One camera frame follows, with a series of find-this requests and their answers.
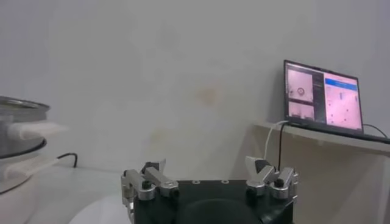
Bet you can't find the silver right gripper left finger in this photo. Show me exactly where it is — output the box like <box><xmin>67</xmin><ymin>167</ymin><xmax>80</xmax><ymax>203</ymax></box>
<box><xmin>121</xmin><ymin>158</ymin><xmax>180</xmax><ymax>214</ymax></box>

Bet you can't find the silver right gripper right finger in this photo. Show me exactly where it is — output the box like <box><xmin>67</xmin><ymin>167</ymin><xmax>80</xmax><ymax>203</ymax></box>
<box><xmin>244</xmin><ymin>156</ymin><xmax>299</xmax><ymax>203</ymax></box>

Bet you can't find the stainless steel steamer basket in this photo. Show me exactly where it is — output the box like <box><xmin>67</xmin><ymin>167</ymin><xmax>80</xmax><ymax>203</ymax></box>
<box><xmin>0</xmin><ymin>96</ymin><xmax>69</xmax><ymax>159</ymax></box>

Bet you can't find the white side desk with laptop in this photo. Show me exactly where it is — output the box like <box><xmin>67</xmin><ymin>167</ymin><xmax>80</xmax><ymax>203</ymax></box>
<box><xmin>252</xmin><ymin>121</ymin><xmax>390</xmax><ymax>224</ymax></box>

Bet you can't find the white round plate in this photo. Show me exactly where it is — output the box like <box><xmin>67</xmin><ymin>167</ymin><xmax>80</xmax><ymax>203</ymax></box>
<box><xmin>68</xmin><ymin>194</ymin><xmax>135</xmax><ymax>224</ymax></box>

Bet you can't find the open black laptop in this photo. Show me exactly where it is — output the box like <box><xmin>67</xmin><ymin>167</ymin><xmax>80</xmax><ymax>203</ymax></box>
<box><xmin>283</xmin><ymin>59</ymin><xmax>390</xmax><ymax>145</ymax></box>

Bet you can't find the black power adapter cable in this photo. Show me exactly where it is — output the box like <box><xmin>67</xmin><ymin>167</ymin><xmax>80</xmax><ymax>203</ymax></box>
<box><xmin>277</xmin><ymin>121</ymin><xmax>291</xmax><ymax>171</ymax></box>

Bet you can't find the white charging cable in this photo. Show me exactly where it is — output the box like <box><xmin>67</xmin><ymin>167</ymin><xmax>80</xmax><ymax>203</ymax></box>
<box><xmin>263</xmin><ymin>120</ymin><xmax>290</xmax><ymax>161</ymax></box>

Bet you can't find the black pot power cord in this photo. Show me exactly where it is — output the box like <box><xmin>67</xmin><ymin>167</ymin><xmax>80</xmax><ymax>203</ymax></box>
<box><xmin>56</xmin><ymin>152</ymin><xmax>79</xmax><ymax>169</ymax></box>

